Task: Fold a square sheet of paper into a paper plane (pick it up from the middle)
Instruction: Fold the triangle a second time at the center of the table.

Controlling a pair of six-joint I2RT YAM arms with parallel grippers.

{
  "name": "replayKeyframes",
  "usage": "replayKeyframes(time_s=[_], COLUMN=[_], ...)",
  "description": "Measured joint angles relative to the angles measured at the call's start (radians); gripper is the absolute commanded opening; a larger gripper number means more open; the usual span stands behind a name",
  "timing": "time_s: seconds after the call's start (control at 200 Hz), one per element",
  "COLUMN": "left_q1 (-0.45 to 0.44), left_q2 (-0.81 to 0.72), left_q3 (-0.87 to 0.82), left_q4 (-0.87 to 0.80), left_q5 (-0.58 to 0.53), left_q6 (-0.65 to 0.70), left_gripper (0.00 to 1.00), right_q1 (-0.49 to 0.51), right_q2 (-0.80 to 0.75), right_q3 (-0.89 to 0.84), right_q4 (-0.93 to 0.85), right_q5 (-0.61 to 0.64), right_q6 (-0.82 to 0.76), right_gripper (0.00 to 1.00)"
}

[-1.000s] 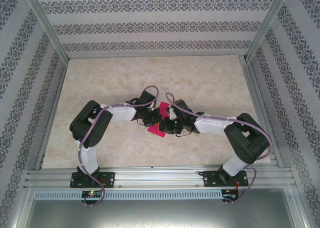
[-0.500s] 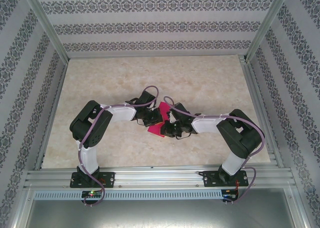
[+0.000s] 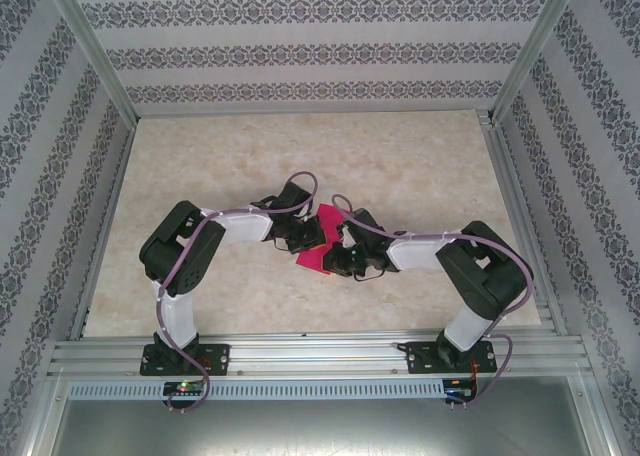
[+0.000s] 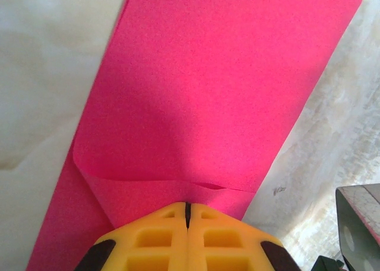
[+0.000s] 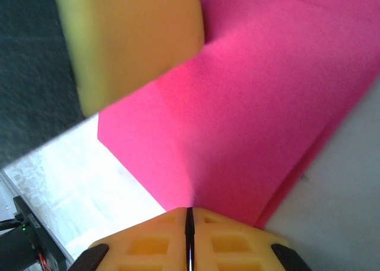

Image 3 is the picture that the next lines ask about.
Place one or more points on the aluminium frame post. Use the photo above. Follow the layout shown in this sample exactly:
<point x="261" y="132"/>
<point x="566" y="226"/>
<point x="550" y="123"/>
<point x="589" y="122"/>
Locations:
<point x="85" y="31"/>
<point x="540" y="36"/>

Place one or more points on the thin aluminium frame bar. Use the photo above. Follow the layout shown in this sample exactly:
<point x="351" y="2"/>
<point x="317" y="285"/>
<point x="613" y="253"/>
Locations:
<point x="310" y="112"/>

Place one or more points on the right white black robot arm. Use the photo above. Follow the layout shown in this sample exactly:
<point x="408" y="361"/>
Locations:
<point x="480" y="276"/>

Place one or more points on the wide aluminium base rail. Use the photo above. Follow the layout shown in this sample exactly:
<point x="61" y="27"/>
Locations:
<point x="320" y="351"/>

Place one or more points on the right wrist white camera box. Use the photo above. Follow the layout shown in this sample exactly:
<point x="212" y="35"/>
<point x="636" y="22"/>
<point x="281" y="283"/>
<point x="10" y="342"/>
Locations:
<point x="345" y="231"/>

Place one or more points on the aluminium side rail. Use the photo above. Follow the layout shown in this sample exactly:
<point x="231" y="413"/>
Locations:
<point x="525" y="176"/>
<point x="100" y="236"/>

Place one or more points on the small black controller board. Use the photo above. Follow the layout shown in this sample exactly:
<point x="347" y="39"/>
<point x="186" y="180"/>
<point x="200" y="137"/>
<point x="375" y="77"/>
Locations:
<point x="182" y="387"/>
<point x="460" y="388"/>

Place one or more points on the grey sheet metal panel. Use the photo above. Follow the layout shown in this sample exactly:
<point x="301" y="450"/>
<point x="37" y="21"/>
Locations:
<point x="320" y="426"/>

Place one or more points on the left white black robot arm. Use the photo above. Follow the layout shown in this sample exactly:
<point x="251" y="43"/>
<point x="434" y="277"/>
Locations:
<point x="180" y="256"/>

